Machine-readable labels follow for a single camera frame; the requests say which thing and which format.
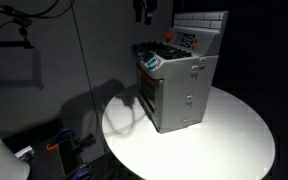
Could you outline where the orange clamp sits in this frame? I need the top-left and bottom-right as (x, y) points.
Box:
(45, 142), (60, 153)

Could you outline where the orange oven door handle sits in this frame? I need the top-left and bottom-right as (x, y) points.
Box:
(136, 67), (157, 88)

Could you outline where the black stove burner grate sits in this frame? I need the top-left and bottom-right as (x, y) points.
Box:
(139, 41), (194, 61)

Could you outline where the grey toy stove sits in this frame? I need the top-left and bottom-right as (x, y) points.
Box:
(131, 10), (229, 135)

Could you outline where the black camera on stand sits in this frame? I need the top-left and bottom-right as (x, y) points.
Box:
(0, 15), (35, 51)

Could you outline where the thick black cable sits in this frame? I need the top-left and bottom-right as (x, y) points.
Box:
(0, 0), (76, 22)

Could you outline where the black clamp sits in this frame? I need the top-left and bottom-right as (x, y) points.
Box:
(73, 133), (97, 148)

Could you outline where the purple clamp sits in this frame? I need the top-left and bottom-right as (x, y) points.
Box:
(68, 164), (92, 180)
(50, 127), (74, 144)

